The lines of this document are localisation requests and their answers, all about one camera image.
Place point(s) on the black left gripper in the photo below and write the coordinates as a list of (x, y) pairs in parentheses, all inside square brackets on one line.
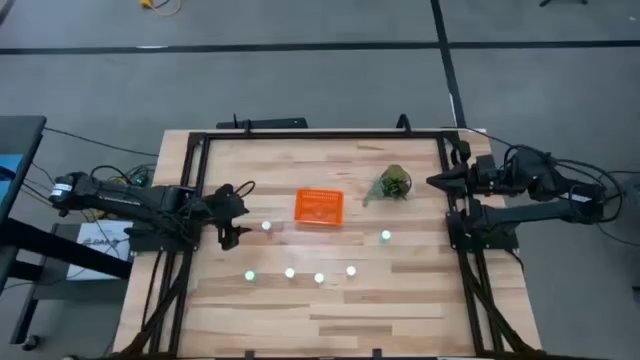
[(225, 202)]

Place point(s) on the black bar device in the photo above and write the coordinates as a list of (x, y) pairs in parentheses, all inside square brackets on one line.
[(270, 123)]

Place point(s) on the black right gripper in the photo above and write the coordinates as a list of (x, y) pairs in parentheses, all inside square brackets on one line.
[(482, 170)]

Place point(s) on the yellow-green pill bottle white cap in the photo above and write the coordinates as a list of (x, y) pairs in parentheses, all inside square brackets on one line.
[(351, 270)]

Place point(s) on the green pill bottle white cap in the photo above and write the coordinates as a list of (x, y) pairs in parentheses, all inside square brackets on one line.
[(249, 275)]

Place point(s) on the orange plastic basket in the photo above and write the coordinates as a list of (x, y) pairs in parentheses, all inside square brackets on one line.
[(319, 207)]

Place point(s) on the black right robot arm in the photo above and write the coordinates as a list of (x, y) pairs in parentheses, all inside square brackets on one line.
[(540, 210)]

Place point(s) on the purple pill bottle white cap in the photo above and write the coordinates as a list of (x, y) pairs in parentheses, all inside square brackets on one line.
[(266, 225)]

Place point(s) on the white cardboard box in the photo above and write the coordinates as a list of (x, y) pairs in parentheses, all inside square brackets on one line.
[(100, 240)]

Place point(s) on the green potted plant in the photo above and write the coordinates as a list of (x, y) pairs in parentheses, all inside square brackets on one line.
[(395, 182)]

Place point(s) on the black metal table frame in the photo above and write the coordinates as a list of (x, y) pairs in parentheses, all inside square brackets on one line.
[(325, 135)]

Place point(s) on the dark desk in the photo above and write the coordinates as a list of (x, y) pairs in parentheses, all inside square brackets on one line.
[(20, 135)]

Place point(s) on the teal pill bottle white cap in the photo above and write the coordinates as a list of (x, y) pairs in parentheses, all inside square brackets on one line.
[(385, 234)]

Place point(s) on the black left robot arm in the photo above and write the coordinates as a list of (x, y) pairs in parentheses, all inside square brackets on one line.
[(125, 197)]

